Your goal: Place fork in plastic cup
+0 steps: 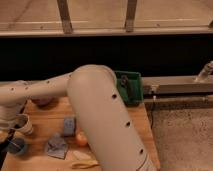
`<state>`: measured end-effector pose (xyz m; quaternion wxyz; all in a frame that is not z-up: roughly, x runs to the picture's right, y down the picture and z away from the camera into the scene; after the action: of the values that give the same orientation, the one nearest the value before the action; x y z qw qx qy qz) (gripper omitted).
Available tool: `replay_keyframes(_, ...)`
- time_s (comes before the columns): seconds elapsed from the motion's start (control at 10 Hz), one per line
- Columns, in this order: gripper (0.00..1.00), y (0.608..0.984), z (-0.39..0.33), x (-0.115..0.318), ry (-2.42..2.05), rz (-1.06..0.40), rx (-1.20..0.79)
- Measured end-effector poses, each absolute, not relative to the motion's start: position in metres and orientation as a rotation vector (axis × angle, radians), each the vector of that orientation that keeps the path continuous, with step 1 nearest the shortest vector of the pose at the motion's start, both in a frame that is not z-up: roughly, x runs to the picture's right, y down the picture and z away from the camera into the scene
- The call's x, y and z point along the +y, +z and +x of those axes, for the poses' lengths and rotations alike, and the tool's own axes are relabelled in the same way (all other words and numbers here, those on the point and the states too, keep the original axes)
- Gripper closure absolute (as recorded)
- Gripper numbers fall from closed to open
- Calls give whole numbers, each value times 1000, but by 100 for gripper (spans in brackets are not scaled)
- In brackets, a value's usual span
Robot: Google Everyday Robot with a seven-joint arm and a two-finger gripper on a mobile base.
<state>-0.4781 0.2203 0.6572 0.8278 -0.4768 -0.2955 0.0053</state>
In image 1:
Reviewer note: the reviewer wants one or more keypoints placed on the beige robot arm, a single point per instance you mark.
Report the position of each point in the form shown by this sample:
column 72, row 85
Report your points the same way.
column 99, row 109

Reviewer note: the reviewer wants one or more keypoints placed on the white plastic cup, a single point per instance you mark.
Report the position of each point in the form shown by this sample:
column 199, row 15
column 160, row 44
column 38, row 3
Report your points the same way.
column 23, row 124

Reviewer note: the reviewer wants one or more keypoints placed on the blue round cup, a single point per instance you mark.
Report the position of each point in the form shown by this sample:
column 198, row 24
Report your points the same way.
column 17, row 146

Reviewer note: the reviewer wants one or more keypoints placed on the green plastic box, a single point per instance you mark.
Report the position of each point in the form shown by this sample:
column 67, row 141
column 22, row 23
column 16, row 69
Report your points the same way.
column 130, row 87

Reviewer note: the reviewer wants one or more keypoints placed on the dark red bowl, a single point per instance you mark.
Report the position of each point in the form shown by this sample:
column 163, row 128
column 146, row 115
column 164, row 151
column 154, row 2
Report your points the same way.
column 42, row 102

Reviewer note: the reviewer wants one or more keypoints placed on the yellow banana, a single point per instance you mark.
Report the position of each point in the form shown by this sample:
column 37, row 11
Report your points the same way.
column 83, row 160

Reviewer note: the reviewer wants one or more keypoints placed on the gray blue cloth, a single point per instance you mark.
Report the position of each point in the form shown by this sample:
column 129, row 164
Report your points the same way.
column 56, row 147

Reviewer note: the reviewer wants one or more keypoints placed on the white pipe fitting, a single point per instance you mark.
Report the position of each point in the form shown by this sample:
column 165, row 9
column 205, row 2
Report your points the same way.
column 205, row 72

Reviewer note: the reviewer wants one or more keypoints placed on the metal rail beam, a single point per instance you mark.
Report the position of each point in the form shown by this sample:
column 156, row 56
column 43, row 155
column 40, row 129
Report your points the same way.
column 176, row 85

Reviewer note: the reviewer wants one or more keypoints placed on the left metal frame post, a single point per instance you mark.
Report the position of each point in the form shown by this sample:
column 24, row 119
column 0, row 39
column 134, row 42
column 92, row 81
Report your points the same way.
column 65, row 16

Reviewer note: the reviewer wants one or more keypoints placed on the metal frame post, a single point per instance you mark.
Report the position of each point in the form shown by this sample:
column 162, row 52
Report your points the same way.
column 130, row 15
column 65, row 16

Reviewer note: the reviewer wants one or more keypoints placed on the right metal frame post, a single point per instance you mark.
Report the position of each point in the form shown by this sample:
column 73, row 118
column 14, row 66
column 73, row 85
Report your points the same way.
column 130, row 15

